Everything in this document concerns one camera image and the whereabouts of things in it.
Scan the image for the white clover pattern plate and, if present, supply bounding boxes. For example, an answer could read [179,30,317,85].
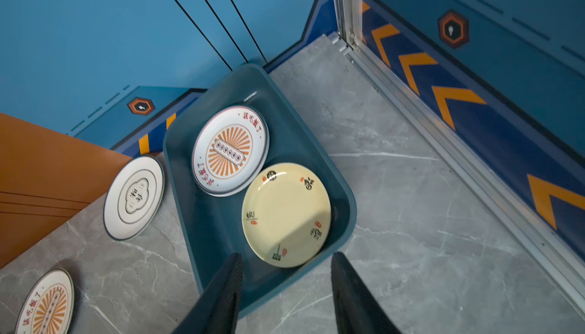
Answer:
[103,156,165,241]

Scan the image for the sunburst pattern plate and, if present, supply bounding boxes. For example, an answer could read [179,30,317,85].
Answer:
[15,268,75,334]
[192,105,270,197]

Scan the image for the cream yellow plate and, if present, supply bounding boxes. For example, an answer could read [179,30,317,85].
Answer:
[242,163,332,268]

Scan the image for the teal plastic bin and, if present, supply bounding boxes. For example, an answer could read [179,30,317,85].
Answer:
[163,64,356,316]

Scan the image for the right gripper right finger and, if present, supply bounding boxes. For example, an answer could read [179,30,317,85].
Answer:
[331,252,400,333]

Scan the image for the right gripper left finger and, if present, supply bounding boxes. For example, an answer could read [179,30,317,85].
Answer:
[174,253,243,333]

